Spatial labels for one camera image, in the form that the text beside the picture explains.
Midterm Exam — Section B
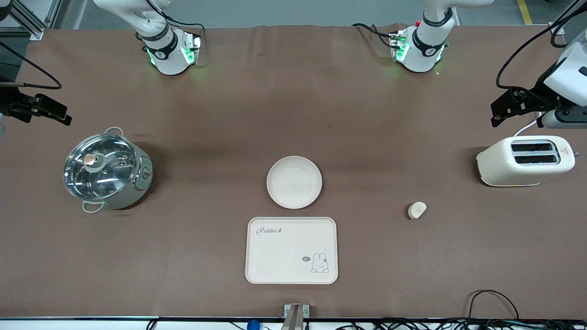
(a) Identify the brown table mat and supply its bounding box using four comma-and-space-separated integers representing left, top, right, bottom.
0, 25, 587, 319

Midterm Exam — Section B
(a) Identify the white toaster power cable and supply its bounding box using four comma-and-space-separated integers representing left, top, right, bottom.
513, 112, 544, 137

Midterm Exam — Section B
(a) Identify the black left base cable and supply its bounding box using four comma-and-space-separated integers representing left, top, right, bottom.
352, 23, 399, 49

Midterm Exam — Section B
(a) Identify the aluminium frame profile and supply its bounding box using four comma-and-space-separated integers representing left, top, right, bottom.
0, 0, 69, 41
548, 0, 587, 36

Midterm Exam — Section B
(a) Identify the glass pot lid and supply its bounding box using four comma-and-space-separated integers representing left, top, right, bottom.
63, 133, 138, 201

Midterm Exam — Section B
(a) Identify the black cable bundle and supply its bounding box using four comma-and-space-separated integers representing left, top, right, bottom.
335, 319, 587, 330

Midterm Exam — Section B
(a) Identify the black right base cable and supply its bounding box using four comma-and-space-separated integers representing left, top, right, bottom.
147, 0, 205, 46

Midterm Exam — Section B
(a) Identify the metal camera bracket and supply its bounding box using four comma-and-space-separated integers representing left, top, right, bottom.
283, 304, 310, 330

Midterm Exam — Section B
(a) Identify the black looped floor cable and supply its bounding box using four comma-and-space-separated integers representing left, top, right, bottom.
468, 290, 520, 321

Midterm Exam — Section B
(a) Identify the black base cable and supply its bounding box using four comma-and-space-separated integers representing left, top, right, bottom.
147, 0, 205, 46
352, 23, 399, 49

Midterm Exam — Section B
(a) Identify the cream rabbit print tray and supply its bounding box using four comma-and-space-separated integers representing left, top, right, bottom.
245, 217, 339, 285

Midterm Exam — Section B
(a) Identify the round cream plate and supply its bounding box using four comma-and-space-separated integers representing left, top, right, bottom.
266, 156, 323, 209

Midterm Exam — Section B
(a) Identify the silver electric cooking pot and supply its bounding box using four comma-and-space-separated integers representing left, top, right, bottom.
63, 127, 154, 214

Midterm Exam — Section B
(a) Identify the cream two-slot toaster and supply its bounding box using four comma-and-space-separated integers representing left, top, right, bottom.
476, 135, 579, 187

